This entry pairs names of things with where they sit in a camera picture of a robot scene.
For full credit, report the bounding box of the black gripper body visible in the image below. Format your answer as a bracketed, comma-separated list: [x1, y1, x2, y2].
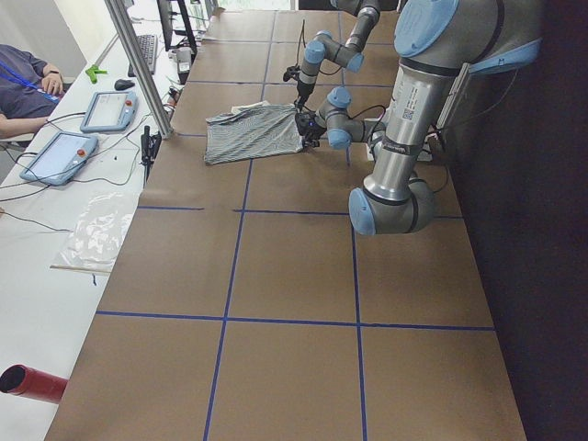
[283, 66, 316, 99]
[295, 111, 324, 140]

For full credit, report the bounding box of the navy white striped polo shirt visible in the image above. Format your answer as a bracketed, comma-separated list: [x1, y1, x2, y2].
[204, 104, 303, 165]

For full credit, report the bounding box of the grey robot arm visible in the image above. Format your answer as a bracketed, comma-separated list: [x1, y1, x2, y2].
[285, 0, 545, 235]
[283, 0, 381, 111]

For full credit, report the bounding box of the black tool on desk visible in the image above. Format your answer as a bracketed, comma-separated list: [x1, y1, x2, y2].
[141, 125, 162, 186]

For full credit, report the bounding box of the black monitor stand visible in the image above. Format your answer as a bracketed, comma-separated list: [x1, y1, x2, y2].
[155, 0, 206, 51]

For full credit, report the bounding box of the black keyboard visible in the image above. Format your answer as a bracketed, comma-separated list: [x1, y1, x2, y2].
[136, 34, 158, 74]

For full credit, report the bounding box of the brown paper table cover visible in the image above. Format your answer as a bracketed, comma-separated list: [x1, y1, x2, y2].
[47, 11, 525, 440]

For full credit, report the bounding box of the black computer mouse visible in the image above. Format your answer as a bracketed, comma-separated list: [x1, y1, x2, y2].
[114, 79, 135, 91]

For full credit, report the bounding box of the far teach pendant tablet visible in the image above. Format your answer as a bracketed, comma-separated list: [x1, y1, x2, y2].
[80, 90, 138, 133]

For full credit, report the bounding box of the teach pendant tablet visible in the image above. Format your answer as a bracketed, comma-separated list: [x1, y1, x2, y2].
[19, 131, 98, 186]
[80, 90, 138, 133]

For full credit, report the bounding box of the green plastic tool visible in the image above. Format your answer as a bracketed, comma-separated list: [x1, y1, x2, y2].
[85, 64, 108, 84]

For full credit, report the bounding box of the clear plastic bag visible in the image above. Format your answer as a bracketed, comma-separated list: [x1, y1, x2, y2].
[51, 191, 139, 274]

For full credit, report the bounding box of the near teach pendant tablet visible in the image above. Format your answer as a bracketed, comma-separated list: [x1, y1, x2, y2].
[19, 131, 98, 186]

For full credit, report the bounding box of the seated person in blue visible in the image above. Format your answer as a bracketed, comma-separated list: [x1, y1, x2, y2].
[1, 44, 64, 140]

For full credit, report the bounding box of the red cardboard tube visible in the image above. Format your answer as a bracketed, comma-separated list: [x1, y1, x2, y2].
[1, 365, 68, 404]

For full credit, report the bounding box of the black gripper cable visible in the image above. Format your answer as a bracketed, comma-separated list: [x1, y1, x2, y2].
[293, 17, 344, 77]
[346, 104, 388, 134]

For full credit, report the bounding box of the black cable on desk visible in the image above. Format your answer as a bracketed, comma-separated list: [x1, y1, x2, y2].
[0, 114, 143, 233]

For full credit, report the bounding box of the aluminium frame post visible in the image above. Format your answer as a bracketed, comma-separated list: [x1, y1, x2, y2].
[105, 0, 173, 139]

